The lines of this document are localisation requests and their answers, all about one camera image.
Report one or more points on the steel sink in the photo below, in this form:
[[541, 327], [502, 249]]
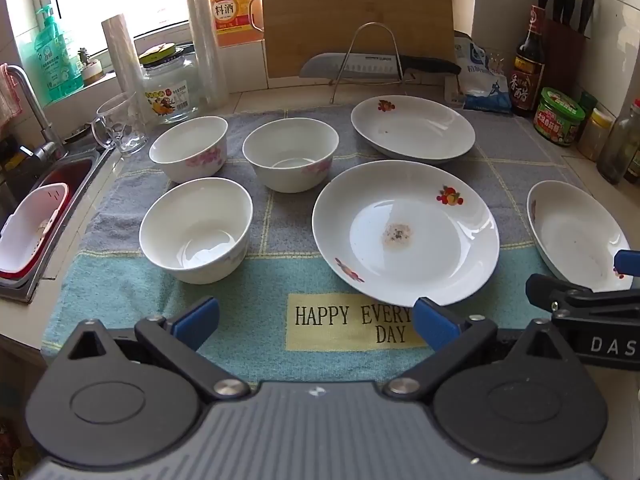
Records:
[[70, 220]]

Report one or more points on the orange cooking wine bottle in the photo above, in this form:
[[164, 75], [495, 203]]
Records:
[[232, 10]]

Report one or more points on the green-lid sauce jar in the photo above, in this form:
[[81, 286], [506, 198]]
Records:
[[557, 120]]

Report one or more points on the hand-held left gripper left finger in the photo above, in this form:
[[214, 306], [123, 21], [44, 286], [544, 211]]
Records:
[[197, 317]]

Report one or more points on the clear glass bottle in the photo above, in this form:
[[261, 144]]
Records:
[[617, 150]]

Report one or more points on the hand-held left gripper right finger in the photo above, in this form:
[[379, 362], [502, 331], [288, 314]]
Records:
[[435, 320]]

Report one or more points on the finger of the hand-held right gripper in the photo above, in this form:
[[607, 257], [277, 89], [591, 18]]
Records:
[[550, 287], [627, 262]]

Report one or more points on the white and red drain basket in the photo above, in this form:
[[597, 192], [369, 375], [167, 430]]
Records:
[[30, 225]]

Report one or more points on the white fruit-print plate with stain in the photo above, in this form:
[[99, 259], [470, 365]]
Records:
[[390, 200]]

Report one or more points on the white and blue salt bag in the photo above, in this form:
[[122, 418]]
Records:
[[487, 90]]

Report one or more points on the small potted plant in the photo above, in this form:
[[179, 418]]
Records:
[[92, 72]]

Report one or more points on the grey and teal towel mat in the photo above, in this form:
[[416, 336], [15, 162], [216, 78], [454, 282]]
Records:
[[280, 260]]

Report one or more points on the metal faucet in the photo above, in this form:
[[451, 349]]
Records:
[[30, 95]]

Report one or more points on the yellow-lid spice jar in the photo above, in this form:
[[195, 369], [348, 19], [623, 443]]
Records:
[[595, 135]]

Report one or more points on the dark wooden knife block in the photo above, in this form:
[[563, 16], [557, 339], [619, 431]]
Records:
[[562, 60]]

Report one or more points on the glass jar with yellow lid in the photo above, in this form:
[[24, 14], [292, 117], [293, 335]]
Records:
[[170, 95]]

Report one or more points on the white pink-flower bowl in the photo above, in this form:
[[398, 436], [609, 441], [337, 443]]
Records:
[[190, 142], [290, 145]]

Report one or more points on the clear glass mug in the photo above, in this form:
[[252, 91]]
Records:
[[122, 130]]

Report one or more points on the red cloth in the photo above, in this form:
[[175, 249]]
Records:
[[7, 95]]

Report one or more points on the green dish soap bottle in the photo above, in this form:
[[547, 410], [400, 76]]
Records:
[[55, 65]]

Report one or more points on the bamboo cutting board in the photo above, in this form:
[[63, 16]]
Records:
[[350, 0]]

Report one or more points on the dark vinegar bottle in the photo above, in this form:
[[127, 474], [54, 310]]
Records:
[[527, 85]]

